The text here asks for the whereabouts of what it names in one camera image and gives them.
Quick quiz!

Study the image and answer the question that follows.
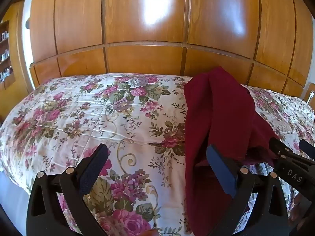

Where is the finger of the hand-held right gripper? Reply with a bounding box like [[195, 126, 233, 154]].
[[269, 138, 315, 190], [299, 140, 315, 154]]

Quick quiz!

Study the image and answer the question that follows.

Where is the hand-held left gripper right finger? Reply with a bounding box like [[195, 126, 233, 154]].
[[207, 145, 289, 236]]

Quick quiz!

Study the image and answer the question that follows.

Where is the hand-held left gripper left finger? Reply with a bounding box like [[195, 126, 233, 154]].
[[26, 144, 109, 236]]

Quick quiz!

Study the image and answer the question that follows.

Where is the dark red garment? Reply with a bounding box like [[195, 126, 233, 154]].
[[183, 66, 281, 236]]

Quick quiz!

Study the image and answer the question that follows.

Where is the person's right hand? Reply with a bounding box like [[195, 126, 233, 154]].
[[288, 194, 315, 229]]

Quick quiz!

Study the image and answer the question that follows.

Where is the floral bedspread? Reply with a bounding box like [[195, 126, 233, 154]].
[[0, 73, 315, 236]]

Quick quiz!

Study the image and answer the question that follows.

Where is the white bed sheet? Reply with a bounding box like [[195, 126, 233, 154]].
[[0, 170, 32, 227]]

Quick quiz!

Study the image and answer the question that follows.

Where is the wooden wardrobe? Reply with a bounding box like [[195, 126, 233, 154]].
[[29, 0, 315, 95]]

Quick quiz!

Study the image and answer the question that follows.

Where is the white furniture frame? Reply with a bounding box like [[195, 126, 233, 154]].
[[306, 82, 315, 103]]

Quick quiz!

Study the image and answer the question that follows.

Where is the wall shelf with small bottles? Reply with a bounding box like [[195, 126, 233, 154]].
[[0, 20, 16, 84]]

